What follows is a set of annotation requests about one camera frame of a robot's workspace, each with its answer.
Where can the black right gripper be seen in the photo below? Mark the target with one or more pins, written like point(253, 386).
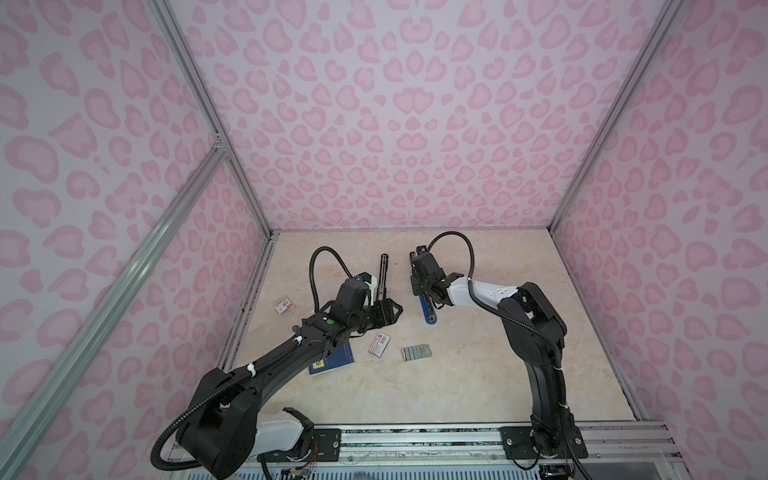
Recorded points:
point(414, 284)

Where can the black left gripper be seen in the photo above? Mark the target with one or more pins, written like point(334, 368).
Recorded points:
point(385, 314)

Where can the blue stapler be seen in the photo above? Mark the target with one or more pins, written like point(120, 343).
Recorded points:
point(427, 305)

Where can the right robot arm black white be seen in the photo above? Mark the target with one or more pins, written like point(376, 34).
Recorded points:
point(535, 333)

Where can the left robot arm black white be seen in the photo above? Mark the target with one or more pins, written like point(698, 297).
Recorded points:
point(219, 428)

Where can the blue notebook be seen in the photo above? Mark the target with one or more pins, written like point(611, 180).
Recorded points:
point(342, 357)

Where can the small red white staple box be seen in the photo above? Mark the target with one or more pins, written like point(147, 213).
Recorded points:
point(283, 306)

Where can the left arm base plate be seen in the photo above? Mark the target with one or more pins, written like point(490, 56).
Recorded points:
point(306, 444)

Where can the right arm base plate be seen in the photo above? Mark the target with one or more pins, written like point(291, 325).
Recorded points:
point(526, 443)

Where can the aluminium front rail frame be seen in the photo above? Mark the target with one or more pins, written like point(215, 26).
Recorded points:
point(600, 450)

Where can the aluminium corner frame post right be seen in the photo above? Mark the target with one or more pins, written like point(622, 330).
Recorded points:
point(661, 29)

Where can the aluminium corner frame post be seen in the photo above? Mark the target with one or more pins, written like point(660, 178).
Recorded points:
point(661, 29)
point(181, 52)

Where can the aluminium corner frame post left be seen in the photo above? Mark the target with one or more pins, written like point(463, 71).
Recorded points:
point(181, 52)

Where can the aluminium diagonal frame bar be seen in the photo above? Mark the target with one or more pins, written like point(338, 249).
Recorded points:
point(39, 413)

